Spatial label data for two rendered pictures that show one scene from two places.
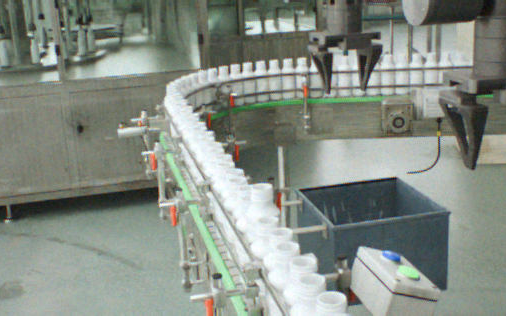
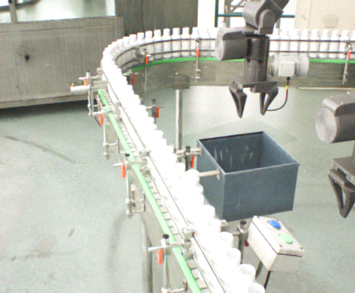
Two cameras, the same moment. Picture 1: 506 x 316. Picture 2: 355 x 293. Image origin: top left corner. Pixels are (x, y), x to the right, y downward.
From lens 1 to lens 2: 0.29 m
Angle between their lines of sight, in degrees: 12
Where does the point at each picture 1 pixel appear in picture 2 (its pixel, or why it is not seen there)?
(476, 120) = (352, 197)
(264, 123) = (167, 73)
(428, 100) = (282, 65)
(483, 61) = not seen: outside the picture
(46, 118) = (2, 49)
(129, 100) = (63, 38)
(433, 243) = (286, 182)
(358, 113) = (233, 69)
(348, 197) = (231, 144)
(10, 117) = not seen: outside the picture
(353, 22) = (261, 74)
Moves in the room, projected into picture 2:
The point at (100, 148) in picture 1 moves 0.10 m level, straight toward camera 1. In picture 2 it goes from (41, 72) to (42, 75)
